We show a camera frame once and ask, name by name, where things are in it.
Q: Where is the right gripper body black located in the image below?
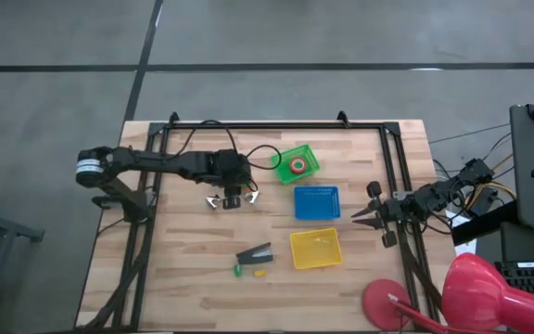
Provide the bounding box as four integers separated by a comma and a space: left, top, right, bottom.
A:
366, 180, 410, 249

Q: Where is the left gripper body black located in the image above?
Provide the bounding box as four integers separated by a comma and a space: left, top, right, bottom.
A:
209, 148, 256, 199

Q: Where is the black stapler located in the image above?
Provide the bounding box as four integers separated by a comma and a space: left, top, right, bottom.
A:
235, 241, 275, 266

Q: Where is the red tape roll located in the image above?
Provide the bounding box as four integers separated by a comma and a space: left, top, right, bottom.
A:
288, 156, 309, 175

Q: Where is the blue plastic basket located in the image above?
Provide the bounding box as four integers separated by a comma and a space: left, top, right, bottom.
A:
292, 185, 342, 221

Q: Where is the yellow plastic basket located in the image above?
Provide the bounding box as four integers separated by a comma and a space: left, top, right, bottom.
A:
288, 226, 344, 271

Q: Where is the white paper sheet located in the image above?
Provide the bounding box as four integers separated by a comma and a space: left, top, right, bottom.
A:
446, 212, 475, 257

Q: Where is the green plastic basket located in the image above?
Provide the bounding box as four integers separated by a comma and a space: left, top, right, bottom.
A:
270, 143, 321, 186

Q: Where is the red desk lamp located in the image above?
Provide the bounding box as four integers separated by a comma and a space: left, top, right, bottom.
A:
361, 252, 534, 334

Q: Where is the black flat device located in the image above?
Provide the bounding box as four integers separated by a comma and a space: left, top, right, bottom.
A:
500, 221, 534, 263

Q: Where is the looped black camera cable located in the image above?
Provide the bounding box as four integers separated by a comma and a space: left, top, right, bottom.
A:
247, 144, 283, 172

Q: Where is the long black arm cable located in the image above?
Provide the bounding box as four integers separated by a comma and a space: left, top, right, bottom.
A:
164, 119, 240, 161

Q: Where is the black table frame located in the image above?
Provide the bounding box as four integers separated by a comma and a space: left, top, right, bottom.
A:
75, 110, 440, 333

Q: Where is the black strap bar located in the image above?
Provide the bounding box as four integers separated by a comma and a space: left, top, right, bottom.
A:
451, 199, 519, 247

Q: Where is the thin black cable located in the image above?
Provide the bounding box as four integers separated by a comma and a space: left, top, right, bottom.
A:
428, 122, 512, 145

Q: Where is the yellow cable bundle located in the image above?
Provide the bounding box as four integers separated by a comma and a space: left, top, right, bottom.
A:
464, 179, 518, 208

